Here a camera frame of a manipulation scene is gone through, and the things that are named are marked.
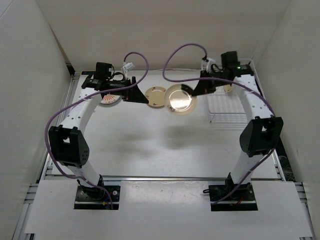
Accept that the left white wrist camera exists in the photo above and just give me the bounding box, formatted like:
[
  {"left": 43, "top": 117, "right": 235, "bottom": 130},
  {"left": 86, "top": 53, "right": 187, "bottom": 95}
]
[{"left": 121, "top": 62, "right": 135, "bottom": 73}]

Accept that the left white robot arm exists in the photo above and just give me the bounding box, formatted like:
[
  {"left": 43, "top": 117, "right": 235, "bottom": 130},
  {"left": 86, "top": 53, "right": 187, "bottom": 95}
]
[{"left": 45, "top": 62, "right": 149, "bottom": 200}]

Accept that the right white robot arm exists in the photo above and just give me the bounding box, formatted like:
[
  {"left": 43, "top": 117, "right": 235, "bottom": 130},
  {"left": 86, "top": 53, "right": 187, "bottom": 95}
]
[{"left": 192, "top": 51, "right": 284, "bottom": 200}]

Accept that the aluminium frame rail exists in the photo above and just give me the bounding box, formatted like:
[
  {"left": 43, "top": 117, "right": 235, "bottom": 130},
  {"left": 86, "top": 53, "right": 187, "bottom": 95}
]
[{"left": 44, "top": 174, "right": 282, "bottom": 182}]

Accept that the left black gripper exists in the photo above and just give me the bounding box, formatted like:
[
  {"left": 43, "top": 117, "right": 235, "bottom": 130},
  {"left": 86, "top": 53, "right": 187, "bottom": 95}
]
[{"left": 106, "top": 76, "right": 149, "bottom": 104}]

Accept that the beige plate front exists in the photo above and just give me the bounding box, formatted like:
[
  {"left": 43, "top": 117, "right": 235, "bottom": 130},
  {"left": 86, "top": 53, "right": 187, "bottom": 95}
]
[{"left": 144, "top": 86, "right": 166, "bottom": 109}]

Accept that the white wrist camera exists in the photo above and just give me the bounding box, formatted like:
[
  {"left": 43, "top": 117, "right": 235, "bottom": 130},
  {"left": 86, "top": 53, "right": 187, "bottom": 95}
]
[
  {"left": 201, "top": 56, "right": 216, "bottom": 73},
  {"left": 121, "top": 62, "right": 135, "bottom": 73}
]

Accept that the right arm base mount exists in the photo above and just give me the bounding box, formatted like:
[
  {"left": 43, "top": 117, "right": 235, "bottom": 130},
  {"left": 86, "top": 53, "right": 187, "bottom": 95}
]
[{"left": 202, "top": 183, "right": 258, "bottom": 212}]

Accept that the white wire dish rack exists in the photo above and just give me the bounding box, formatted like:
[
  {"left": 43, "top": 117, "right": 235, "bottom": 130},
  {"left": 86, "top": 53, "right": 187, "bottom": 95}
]
[{"left": 200, "top": 57, "right": 262, "bottom": 130}]

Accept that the white front cover board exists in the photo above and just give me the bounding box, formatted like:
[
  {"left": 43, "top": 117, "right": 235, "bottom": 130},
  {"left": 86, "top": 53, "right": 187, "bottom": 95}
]
[{"left": 25, "top": 180, "right": 312, "bottom": 240}]

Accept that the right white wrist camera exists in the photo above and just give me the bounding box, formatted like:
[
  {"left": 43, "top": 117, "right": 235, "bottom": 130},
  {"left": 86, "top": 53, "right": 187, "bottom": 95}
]
[{"left": 201, "top": 56, "right": 216, "bottom": 73}]

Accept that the beige plate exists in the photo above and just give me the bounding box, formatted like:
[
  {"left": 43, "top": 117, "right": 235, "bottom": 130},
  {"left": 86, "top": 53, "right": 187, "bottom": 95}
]
[
  {"left": 223, "top": 84, "right": 234, "bottom": 93},
  {"left": 164, "top": 84, "right": 198, "bottom": 116},
  {"left": 144, "top": 86, "right": 166, "bottom": 109}
]

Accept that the white plate orange sunburst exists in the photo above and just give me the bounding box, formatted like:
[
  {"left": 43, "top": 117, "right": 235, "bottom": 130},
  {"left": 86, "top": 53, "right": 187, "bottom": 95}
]
[{"left": 100, "top": 94, "right": 122, "bottom": 106}]

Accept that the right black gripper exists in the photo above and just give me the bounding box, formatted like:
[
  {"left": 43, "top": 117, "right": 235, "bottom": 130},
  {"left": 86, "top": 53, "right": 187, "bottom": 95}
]
[{"left": 192, "top": 69, "right": 230, "bottom": 96}]

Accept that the beige plate back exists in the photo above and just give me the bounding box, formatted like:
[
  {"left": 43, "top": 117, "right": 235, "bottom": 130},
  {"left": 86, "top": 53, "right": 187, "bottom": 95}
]
[{"left": 223, "top": 84, "right": 234, "bottom": 93}]

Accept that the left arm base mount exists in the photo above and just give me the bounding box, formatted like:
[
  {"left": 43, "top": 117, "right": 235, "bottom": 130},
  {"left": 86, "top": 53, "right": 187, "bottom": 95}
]
[{"left": 73, "top": 185, "right": 121, "bottom": 211}]

